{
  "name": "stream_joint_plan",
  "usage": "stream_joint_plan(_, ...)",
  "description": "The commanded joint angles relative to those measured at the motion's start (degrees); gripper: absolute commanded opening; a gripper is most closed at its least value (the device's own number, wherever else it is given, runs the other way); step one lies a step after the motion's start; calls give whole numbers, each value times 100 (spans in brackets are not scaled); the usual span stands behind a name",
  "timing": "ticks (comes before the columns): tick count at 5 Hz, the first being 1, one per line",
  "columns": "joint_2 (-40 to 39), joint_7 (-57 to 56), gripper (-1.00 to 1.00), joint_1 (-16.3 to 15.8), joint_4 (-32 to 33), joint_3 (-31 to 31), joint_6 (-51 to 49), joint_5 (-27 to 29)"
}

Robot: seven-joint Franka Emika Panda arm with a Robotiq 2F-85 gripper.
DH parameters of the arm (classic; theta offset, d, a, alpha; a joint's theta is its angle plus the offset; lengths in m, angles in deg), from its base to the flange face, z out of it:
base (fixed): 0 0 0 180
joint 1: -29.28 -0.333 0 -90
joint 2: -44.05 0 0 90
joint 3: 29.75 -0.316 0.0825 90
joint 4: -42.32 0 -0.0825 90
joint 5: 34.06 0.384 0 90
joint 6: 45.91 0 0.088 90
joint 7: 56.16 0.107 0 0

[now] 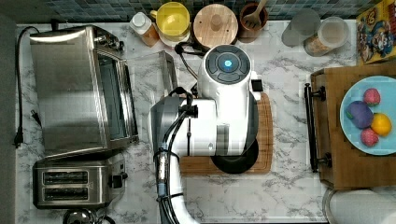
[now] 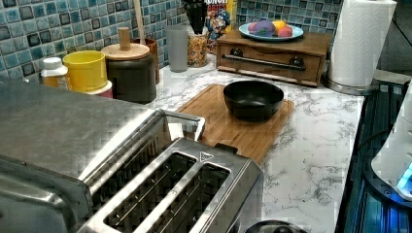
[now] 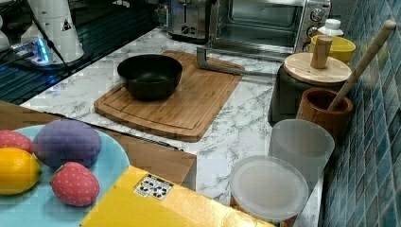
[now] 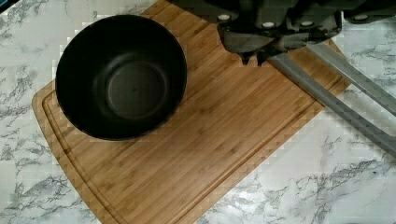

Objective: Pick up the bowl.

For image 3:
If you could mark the black bowl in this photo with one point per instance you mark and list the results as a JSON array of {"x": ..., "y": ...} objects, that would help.
[{"x": 150, "y": 76}]

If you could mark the wooden cutting board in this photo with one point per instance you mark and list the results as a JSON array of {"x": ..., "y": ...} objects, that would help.
[{"x": 186, "y": 115}]

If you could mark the silver toaster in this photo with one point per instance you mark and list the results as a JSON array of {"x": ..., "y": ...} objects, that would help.
[{"x": 189, "y": 20}]

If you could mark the cereal jar with clear lid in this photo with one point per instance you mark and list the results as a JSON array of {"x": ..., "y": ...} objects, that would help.
[{"x": 268, "y": 188}]

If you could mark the yellow cereal box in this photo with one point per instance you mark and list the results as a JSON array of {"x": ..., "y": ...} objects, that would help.
[{"x": 140, "y": 199}]

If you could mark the frosted plastic cup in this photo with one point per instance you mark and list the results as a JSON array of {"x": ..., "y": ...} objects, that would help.
[{"x": 304, "y": 145}]

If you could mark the brown wooden utensil holder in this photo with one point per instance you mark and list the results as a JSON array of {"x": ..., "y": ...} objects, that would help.
[{"x": 314, "y": 108}]

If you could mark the black canister with wooden lid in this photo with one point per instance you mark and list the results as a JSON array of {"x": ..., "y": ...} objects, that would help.
[{"x": 295, "y": 76}]

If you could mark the purple plush fruit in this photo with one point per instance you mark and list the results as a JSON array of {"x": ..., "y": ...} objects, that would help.
[{"x": 63, "y": 140}]

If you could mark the red plush strawberry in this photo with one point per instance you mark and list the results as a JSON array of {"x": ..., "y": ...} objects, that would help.
[
  {"x": 75, "y": 185},
  {"x": 14, "y": 139}
]

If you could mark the yellow cup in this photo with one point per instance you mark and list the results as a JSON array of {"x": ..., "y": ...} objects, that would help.
[{"x": 330, "y": 51}]

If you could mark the white capped spice bottle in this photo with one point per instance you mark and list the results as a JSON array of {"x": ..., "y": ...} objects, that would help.
[{"x": 331, "y": 27}]

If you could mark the light blue plate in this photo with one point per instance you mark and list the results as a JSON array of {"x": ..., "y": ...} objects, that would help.
[{"x": 38, "y": 206}]

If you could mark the yellow plush lemon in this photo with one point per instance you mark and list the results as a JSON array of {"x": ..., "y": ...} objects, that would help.
[{"x": 19, "y": 171}]

